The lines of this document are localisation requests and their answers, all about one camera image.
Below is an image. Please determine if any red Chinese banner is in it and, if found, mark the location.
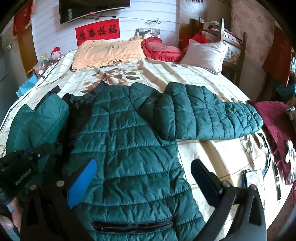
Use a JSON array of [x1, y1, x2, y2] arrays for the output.
[[75, 19, 120, 47]]

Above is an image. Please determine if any maroon velvet blanket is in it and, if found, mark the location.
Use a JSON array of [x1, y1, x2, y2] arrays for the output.
[[247, 100, 295, 185]]

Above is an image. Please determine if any pig plush toy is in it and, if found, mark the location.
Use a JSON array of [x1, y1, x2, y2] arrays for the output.
[[50, 47, 62, 63]]

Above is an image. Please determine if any grey white cloth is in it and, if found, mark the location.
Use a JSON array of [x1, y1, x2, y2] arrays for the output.
[[285, 140, 295, 185]]

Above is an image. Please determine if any blue paper bag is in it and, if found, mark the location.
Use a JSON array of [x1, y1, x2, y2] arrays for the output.
[[16, 74, 38, 98]]

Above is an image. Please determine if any red heart cushion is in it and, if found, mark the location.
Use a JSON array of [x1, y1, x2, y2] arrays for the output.
[[141, 37, 184, 62]]

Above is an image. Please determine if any wooden chair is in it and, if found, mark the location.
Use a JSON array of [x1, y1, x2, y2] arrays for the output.
[[198, 17, 247, 86]]

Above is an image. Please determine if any dark green quilted jacket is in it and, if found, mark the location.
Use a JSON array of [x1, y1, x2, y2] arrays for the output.
[[6, 82, 263, 240]]

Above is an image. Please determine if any framed photo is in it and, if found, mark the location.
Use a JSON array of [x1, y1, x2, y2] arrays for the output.
[[136, 28, 161, 39]]

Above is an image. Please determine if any wall mounted television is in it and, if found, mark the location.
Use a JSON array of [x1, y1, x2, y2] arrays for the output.
[[59, 0, 130, 24]]

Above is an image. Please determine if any floral checked bedspread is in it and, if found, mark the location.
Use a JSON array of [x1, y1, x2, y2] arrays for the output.
[[1, 51, 269, 240]]

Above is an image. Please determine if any person left hand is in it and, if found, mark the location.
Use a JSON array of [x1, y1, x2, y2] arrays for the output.
[[1, 197, 23, 232]]

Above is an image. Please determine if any red hanging wall decoration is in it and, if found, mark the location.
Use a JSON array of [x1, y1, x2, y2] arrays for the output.
[[13, 0, 34, 39]]

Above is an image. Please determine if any white pillow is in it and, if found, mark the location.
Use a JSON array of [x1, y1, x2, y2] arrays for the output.
[[179, 39, 227, 74]]

